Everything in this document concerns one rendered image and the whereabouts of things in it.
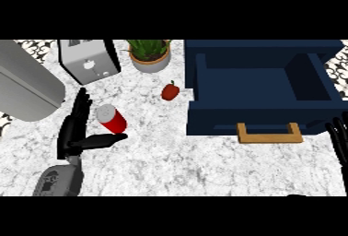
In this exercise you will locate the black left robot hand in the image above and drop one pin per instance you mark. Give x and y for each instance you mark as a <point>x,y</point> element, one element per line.
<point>73,129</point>

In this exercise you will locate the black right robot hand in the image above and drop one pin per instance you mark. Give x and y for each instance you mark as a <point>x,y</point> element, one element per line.
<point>340,138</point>

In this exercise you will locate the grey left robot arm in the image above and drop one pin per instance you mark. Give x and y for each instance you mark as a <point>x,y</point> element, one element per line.
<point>60,179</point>

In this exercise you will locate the red can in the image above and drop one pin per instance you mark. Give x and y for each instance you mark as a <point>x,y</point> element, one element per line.
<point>111,118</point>

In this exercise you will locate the navy blue open drawer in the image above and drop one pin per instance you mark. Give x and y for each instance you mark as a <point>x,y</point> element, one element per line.
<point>265,98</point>

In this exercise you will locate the large grey rounded appliance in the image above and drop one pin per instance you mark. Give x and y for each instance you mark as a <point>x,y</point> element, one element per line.
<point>26,84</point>

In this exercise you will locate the silver toaster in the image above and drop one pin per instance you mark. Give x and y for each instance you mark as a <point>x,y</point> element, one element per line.
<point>89,60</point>

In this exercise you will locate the red bell pepper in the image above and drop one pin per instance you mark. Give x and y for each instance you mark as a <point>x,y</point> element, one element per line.
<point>170,92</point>

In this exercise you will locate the potted green plant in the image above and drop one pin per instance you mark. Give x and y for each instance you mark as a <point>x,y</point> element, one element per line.
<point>150,56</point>

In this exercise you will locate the navy blue cabinet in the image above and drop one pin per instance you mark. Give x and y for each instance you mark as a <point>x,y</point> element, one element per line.
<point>263,49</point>

